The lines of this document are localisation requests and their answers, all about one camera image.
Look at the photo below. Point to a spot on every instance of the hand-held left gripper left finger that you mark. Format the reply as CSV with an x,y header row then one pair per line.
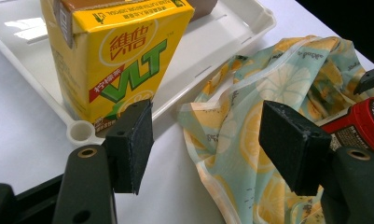
x,y
130,146

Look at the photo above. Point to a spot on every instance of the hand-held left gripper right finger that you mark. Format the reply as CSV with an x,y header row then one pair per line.
x,y
295,149

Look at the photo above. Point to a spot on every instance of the lemon print cloth bag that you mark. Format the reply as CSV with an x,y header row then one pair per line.
x,y
268,84

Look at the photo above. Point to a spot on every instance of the yellow drink carton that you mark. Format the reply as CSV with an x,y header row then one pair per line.
x,y
113,59

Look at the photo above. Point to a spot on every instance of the white plastic tray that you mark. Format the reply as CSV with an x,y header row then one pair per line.
x,y
206,49

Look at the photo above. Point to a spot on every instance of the brown carton box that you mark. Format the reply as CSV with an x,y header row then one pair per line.
x,y
203,7

